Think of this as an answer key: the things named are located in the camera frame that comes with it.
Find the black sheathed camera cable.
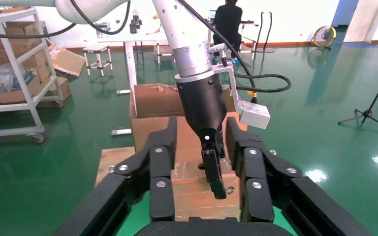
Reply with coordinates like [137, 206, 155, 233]
[176, 0, 291, 98]

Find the black pole floor stand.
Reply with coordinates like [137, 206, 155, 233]
[254, 12, 276, 54]

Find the white shelf cart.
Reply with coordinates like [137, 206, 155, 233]
[0, 6, 64, 144]

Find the seated person in black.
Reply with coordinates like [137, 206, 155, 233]
[212, 0, 244, 65]

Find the small taped cardboard box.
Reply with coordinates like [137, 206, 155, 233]
[171, 157, 242, 222]

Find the small white stool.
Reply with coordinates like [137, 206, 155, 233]
[83, 44, 113, 78]

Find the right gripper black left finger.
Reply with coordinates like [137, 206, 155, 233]
[53, 117, 178, 236]

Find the black device on desk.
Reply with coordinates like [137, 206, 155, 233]
[129, 10, 143, 34]

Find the large open cardboard carton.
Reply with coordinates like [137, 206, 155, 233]
[129, 84, 249, 164]

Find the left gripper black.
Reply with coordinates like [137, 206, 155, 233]
[176, 72, 227, 200]

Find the yellow floor fan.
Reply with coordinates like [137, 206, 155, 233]
[310, 26, 337, 51]

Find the black loose arm cable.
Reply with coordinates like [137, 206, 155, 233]
[0, 0, 131, 40]

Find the black tripod stand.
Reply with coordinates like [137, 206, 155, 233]
[338, 59, 378, 136]

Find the metal cup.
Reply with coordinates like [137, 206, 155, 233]
[96, 22, 111, 38]

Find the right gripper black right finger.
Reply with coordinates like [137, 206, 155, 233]
[225, 117, 372, 236]

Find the clear plastic bag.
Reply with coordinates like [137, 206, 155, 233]
[0, 62, 35, 93]

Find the printed flat cardboard sheet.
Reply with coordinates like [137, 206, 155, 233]
[47, 45, 86, 79]

